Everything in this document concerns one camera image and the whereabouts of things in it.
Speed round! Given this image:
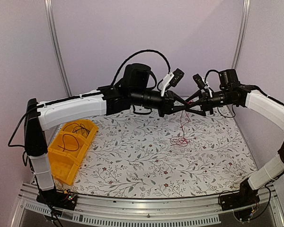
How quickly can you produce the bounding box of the red thin cable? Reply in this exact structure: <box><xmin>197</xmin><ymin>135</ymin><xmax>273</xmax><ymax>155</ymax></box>
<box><xmin>169</xmin><ymin>100</ymin><xmax>195</xmax><ymax>148</ymax></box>

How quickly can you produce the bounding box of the floral patterned table mat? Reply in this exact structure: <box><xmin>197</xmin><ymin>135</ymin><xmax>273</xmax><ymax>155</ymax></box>
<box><xmin>54</xmin><ymin>107</ymin><xmax>257</xmax><ymax>198</ymax></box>

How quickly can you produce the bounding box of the yellow bin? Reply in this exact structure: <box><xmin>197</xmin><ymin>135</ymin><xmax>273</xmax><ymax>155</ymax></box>
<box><xmin>61</xmin><ymin>119</ymin><xmax>98</xmax><ymax>143</ymax></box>
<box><xmin>48</xmin><ymin>132</ymin><xmax>91</xmax><ymax>163</ymax></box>
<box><xmin>49</xmin><ymin>154</ymin><xmax>79</xmax><ymax>185</ymax></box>

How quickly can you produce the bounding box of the right aluminium frame post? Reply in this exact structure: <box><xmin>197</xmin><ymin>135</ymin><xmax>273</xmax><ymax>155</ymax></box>
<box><xmin>231</xmin><ymin>0</ymin><xmax>251</xmax><ymax>69</ymax></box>

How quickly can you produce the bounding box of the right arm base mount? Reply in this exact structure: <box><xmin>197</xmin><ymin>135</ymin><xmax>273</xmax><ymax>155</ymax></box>
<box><xmin>218</xmin><ymin>190</ymin><xmax>260</xmax><ymax>222</ymax></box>

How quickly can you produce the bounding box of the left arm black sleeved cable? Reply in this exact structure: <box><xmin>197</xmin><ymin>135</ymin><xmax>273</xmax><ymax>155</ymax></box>
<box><xmin>110</xmin><ymin>49</ymin><xmax>172</xmax><ymax>87</ymax></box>

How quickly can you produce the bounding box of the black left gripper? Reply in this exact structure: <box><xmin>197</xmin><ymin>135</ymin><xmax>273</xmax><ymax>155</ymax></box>
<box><xmin>131</xmin><ymin>88</ymin><xmax>191</xmax><ymax>118</ymax></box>

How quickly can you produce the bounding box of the front aluminium rail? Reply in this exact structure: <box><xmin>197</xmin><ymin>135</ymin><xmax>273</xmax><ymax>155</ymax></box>
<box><xmin>9</xmin><ymin>183</ymin><xmax>284</xmax><ymax>227</ymax></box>

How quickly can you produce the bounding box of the left aluminium frame post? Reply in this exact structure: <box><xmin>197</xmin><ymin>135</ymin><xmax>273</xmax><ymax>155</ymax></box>
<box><xmin>44</xmin><ymin>0</ymin><xmax>72</xmax><ymax>97</ymax></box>

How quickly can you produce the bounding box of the yellow near bin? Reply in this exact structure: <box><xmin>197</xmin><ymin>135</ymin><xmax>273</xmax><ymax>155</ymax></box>
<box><xmin>49</xmin><ymin>154</ymin><xmax>79</xmax><ymax>185</ymax></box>

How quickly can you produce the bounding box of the yellow far bin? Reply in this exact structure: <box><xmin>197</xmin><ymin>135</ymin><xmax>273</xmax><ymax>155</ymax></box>
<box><xmin>61</xmin><ymin>119</ymin><xmax>98</xmax><ymax>143</ymax></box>

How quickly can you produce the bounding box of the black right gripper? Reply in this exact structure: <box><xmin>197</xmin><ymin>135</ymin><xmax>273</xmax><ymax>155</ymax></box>
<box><xmin>186</xmin><ymin>89</ymin><xmax>235</xmax><ymax>116</ymax></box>

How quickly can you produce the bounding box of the aluminium frame post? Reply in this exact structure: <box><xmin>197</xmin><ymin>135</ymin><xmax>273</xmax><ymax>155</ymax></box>
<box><xmin>231</xmin><ymin>0</ymin><xmax>251</xmax><ymax>69</ymax></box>
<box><xmin>44</xmin><ymin>0</ymin><xmax>72</xmax><ymax>97</ymax></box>

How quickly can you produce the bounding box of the black thin cable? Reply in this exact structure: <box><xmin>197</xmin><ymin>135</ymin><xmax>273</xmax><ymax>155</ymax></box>
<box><xmin>62</xmin><ymin>122</ymin><xmax>90</xmax><ymax>138</ymax></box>

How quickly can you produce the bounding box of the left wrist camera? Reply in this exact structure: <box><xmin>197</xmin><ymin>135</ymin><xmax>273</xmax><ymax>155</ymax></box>
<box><xmin>159</xmin><ymin>68</ymin><xmax>185</xmax><ymax>97</ymax></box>

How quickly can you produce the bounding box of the yellow middle bin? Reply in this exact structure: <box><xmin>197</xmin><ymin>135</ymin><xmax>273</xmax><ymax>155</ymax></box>
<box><xmin>48</xmin><ymin>132</ymin><xmax>91</xmax><ymax>163</ymax></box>

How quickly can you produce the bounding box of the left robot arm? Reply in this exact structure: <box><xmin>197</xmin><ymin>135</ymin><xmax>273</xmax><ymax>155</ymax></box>
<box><xmin>21</xmin><ymin>63</ymin><xmax>188</xmax><ymax>205</ymax></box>

